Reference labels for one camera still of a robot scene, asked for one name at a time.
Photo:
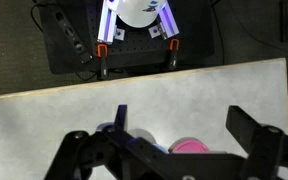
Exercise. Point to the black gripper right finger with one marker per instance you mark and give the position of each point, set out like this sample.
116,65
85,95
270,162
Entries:
270,153

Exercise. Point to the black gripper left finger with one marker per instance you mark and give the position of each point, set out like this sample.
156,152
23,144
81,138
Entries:
94,156

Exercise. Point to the pink round lid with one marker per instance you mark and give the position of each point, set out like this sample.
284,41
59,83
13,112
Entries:
189,146

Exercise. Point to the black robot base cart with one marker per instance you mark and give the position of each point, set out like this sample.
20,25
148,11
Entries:
190,30

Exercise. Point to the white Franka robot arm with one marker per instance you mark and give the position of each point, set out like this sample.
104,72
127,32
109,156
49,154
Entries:
139,13

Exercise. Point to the blue plastic bowl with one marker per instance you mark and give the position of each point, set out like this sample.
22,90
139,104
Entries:
140,135

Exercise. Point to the orange black clamp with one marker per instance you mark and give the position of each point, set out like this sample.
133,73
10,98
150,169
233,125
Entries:
173,53
102,56

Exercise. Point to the black power strip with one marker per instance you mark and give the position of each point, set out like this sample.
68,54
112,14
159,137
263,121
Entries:
69,31

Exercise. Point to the small silver corner bracket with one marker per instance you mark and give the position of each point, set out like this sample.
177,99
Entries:
120,34
156,31

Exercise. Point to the aluminium frame rail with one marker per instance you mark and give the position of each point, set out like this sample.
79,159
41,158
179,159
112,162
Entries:
106,23
169,21

